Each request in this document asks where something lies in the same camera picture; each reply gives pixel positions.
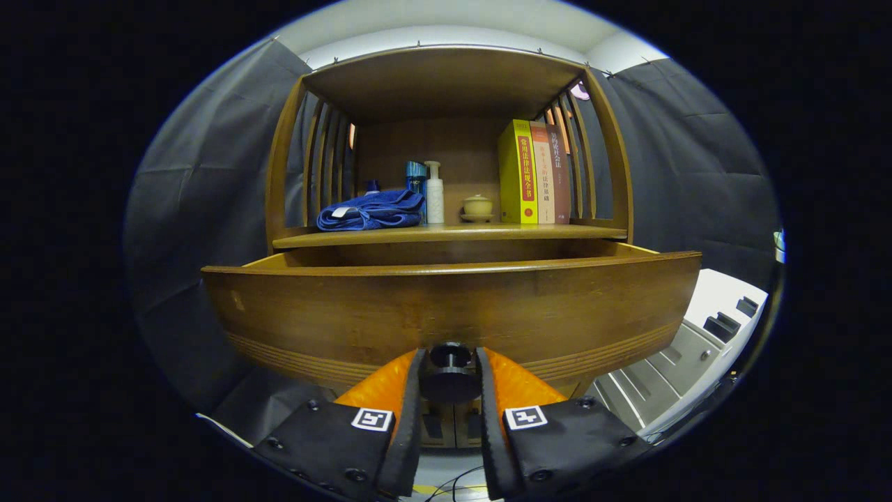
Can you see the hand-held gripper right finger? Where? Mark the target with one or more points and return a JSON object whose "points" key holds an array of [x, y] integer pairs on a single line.
{"points": [[491, 432]]}

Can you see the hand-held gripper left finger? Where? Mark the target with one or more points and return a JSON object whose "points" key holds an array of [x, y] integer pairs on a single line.
{"points": [[410, 432]]}

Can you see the wooden drawer with black knob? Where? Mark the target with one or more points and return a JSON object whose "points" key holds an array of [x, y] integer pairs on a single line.
{"points": [[418, 307]]}

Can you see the wooden cabinet door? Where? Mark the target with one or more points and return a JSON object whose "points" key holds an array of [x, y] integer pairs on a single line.
{"points": [[463, 434], [446, 434]]}

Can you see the wooden countertop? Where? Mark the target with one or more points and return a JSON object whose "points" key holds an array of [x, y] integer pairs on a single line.
{"points": [[460, 232]]}

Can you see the white drawer unit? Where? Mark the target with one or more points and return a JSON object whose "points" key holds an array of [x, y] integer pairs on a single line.
{"points": [[697, 341]]}

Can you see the wooden cabinet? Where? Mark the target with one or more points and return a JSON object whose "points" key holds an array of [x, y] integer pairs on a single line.
{"points": [[432, 146]]}

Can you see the blue folded towel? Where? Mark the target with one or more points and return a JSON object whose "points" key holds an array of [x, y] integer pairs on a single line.
{"points": [[376, 209]]}

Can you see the yellow-green lidded tea cup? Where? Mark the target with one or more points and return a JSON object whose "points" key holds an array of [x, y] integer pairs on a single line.
{"points": [[478, 206]]}

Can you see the white pump bottle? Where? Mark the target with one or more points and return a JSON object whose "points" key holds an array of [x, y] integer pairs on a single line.
{"points": [[435, 202]]}

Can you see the small white blue-capped bottle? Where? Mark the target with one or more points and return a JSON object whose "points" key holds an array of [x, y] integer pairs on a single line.
{"points": [[373, 187]]}

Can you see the yellow book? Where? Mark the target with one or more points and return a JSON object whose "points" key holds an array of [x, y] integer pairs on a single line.
{"points": [[519, 181]]}

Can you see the teal bottle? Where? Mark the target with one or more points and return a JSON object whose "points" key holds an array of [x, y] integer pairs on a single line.
{"points": [[416, 178]]}

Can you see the orange and cream book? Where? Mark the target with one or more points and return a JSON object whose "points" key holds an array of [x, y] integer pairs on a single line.
{"points": [[543, 181]]}

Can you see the brown book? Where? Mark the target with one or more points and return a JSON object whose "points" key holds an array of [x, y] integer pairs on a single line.
{"points": [[561, 181]]}

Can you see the black backdrop cloth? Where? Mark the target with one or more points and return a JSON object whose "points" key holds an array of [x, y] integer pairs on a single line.
{"points": [[697, 174]]}

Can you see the white stand device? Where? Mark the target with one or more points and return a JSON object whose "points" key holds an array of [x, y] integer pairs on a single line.
{"points": [[779, 245]]}

